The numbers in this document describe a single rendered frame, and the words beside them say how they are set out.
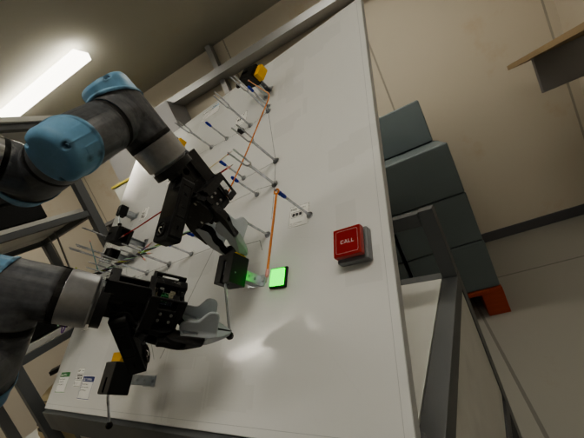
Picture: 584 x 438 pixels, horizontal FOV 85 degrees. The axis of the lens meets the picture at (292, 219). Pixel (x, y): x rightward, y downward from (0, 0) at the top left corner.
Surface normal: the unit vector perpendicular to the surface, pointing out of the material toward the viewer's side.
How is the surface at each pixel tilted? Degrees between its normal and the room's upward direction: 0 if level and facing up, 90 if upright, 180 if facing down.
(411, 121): 90
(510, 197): 90
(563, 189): 90
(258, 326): 45
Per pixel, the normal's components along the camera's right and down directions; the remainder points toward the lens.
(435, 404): -0.40, -0.91
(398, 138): -0.29, 0.25
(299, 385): -0.62, -0.41
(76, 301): 0.47, -0.09
